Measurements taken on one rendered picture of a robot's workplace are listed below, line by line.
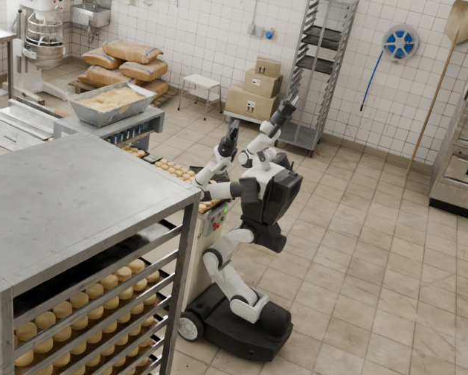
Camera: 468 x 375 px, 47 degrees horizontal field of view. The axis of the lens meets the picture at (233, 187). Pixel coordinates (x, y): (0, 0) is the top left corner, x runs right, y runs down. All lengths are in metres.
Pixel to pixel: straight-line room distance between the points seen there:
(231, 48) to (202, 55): 0.44
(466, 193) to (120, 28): 5.02
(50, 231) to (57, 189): 0.19
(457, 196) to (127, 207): 5.06
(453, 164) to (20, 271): 5.23
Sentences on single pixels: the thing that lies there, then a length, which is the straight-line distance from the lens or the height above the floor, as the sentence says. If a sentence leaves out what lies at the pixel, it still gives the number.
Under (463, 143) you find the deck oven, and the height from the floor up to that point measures 0.83.
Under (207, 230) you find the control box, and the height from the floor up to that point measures 0.75.
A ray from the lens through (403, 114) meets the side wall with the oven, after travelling 6.92.
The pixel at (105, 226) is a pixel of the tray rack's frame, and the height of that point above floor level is 1.82.
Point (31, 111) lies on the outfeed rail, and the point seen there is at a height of 0.88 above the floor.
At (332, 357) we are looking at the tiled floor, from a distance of 3.82.
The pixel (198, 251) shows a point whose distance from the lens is 3.39.
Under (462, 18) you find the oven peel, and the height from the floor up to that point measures 1.85.
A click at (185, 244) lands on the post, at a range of 1.59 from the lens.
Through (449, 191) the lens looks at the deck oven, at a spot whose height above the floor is 0.25.
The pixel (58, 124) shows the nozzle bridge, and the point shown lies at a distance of 3.44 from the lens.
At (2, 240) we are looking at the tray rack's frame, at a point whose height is 1.82.
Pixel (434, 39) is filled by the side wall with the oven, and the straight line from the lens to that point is 6.72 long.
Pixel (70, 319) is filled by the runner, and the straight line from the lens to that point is 1.39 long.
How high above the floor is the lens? 2.55
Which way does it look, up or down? 28 degrees down
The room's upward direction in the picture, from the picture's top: 11 degrees clockwise
